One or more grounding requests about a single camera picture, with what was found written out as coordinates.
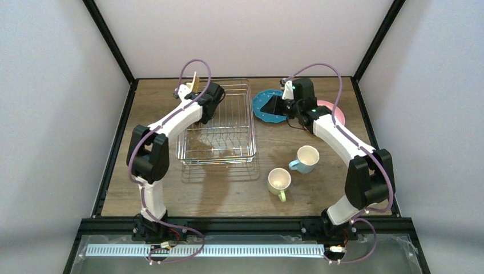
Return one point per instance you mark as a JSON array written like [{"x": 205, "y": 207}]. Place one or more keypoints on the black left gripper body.
[{"x": 209, "y": 112}]

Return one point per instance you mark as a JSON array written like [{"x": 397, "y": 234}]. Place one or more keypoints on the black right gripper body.
[{"x": 282, "y": 107}]

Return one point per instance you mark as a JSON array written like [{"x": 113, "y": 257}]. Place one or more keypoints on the teal polka dot plate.
[{"x": 260, "y": 100}]

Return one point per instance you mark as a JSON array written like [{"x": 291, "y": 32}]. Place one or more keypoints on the bamboo pattern square plate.
[{"x": 194, "y": 84}]

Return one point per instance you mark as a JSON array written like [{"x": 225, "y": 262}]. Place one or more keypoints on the pink round plate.
[{"x": 339, "y": 115}]

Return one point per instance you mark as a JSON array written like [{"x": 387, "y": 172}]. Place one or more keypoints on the metal wire dish rack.
[{"x": 229, "y": 137}]

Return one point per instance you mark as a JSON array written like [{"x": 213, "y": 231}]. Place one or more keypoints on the light blue mug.
[{"x": 307, "y": 157}]

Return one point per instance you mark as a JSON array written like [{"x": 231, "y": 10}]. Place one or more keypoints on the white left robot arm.
[{"x": 148, "y": 158}]

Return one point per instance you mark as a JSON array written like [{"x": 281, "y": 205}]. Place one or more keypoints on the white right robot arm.
[{"x": 369, "y": 178}]

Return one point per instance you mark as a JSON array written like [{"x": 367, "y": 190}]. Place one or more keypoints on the pale green mug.
[{"x": 279, "y": 179}]

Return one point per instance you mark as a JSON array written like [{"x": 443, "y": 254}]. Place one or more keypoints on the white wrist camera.
[{"x": 287, "y": 88}]

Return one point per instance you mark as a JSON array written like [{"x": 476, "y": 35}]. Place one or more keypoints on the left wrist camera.
[{"x": 182, "y": 91}]

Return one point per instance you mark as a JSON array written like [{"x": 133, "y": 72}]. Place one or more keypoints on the black aluminium frame rail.
[{"x": 308, "y": 227}]

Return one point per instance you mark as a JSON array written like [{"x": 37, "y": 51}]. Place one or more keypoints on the white slotted cable duct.
[{"x": 209, "y": 250}]

